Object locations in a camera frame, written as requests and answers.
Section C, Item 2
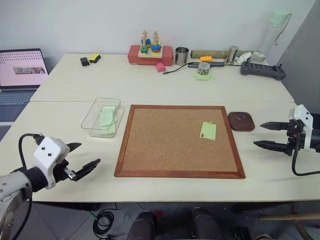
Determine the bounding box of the open laptop with pink screen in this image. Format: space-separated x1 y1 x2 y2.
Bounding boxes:
0 48 50 127

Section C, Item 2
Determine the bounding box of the green sticky note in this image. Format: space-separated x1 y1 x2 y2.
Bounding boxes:
199 120 218 141

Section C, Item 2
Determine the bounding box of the black cable with plug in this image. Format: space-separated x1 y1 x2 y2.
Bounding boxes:
162 61 226 76

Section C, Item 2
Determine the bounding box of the green paper notes stack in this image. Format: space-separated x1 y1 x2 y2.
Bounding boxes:
99 105 119 130

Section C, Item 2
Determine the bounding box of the crumpled white paper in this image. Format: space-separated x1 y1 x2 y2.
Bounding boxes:
234 51 252 65

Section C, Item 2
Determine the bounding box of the clear plastic box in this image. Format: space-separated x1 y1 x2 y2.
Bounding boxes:
80 97 125 139

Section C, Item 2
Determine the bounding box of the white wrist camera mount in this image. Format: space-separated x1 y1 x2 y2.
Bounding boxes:
32 136 71 190
288 104 314 151

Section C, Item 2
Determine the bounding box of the wooden colourful stacking toy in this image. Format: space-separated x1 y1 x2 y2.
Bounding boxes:
137 29 164 60

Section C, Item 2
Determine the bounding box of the pink arch block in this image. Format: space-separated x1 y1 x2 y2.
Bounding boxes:
155 61 167 74

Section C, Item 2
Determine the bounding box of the red rectangular box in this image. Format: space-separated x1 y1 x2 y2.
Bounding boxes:
127 44 174 67

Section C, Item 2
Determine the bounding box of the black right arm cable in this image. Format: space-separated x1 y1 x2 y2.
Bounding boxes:
291 134 320 177

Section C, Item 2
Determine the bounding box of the wood-framed cork board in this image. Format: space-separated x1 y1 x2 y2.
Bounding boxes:
113 104 247 180

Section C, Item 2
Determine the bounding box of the clear bottle with green lid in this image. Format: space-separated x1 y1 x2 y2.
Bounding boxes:
264 9 293 60

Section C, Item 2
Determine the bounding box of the metal cup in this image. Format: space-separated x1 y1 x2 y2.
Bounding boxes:
174 46 190 67

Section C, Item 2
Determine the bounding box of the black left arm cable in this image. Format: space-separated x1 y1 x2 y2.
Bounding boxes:
18 133 44 176

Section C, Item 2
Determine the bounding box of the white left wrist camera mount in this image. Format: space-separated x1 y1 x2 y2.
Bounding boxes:
32 136 71 190

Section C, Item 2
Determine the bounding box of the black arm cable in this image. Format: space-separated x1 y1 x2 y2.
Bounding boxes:
18 133 44 176
291 134 320 177

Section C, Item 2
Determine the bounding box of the dark brown wooden dish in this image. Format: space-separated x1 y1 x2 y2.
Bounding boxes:
227 111 256 132

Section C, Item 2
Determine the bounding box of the dark rounded shape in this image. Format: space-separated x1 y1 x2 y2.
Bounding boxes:
191 206 224 240
127 210 159 240

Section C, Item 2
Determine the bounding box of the grey tape roll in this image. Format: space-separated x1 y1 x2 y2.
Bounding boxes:
250 50 266 64

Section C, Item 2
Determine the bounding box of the coiled black floor cable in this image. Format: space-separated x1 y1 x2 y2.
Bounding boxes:
93 209 116 236

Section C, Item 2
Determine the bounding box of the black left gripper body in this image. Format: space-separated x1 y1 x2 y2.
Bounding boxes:
53 159 77 184

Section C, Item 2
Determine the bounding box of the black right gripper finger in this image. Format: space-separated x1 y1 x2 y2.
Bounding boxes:
253 140 289 153
259 121 290 131

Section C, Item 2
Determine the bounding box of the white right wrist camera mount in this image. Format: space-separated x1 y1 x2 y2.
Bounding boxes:
288 104 314 151

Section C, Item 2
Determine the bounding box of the yellow and black eraser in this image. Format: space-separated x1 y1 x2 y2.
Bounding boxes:
88 52 102 64

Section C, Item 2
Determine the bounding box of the shiny metal cylinder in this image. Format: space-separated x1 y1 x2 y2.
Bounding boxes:
225 45 240 65

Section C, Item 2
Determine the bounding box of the light wooden beam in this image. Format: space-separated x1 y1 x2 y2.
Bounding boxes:
258 201 320 221

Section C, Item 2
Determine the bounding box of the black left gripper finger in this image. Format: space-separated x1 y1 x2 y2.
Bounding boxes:
66 142 83 152
72 158 102 182

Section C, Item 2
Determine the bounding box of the long cardboard tube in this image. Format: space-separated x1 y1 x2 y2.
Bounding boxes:
190 49 254 58

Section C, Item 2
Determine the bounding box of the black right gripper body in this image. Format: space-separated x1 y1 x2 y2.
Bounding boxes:
286 119 305 157

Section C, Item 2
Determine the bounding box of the black power strip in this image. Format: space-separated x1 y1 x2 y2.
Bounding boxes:
240 61 287 82

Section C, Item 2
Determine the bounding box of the ribbed beige hose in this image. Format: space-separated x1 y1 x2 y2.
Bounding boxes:
294 221 320 240

